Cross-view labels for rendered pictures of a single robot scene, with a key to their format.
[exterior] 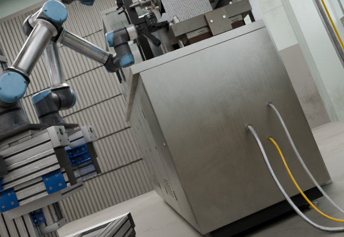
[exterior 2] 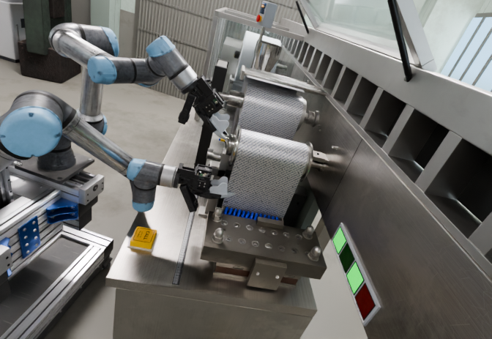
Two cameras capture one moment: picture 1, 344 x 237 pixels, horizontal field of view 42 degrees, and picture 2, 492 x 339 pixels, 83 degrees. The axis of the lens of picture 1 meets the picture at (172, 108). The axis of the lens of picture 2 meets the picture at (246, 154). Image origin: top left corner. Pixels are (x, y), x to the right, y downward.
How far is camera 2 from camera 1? 1.86 m
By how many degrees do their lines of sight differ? 31
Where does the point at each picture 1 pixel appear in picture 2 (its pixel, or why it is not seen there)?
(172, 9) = (239, 181)
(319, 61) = not seen: hidden behind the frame
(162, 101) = (128, 321)
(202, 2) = (282, 194)
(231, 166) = not seen: outside the picture
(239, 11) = (303, 274)
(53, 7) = (25, 132)
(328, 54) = not seen: hidden behind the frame
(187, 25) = (224, 256)
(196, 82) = (183, 323)
